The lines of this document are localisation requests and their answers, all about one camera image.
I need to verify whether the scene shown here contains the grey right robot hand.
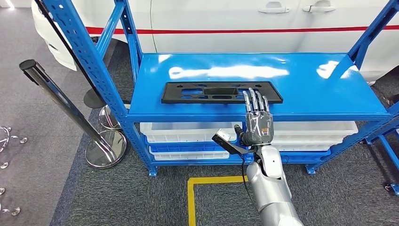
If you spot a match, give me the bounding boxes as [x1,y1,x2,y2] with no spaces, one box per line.
[234,88,275,147]

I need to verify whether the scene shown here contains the blue plastic bin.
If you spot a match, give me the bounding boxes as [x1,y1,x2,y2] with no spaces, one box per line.
[279,149,331,164]
[144,137,240,153]

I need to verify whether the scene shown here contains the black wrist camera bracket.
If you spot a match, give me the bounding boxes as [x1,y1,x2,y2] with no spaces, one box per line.
[212,135,255,156]

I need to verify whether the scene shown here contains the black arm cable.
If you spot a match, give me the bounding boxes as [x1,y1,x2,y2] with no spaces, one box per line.
[240,154,261,208]

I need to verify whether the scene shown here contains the chrome chair base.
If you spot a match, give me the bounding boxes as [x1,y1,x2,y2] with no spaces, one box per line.
[0,126,28,170]
[0,187,21,217]

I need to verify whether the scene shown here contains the blue wheeled shelf rack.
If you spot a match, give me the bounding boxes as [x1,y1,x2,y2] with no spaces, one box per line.
[363,124,399,195]

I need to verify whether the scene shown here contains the black stanchion post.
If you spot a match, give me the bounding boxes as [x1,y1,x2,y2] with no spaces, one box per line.
[34,0,107,109]

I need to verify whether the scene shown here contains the black plastic plate bracket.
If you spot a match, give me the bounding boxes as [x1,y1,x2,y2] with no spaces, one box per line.
[160,81,284,105]

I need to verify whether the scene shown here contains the blue metal shelf rack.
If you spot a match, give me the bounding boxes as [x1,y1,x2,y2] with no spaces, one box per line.
[36,0,399,178]

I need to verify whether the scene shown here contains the chrome stanchion post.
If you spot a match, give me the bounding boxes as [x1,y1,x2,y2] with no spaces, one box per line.
[98,104,122,131]
[19,59,127,170]

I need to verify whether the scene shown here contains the white car red stripe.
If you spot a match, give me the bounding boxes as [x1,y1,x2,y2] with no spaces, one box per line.
[31,0,399,82]

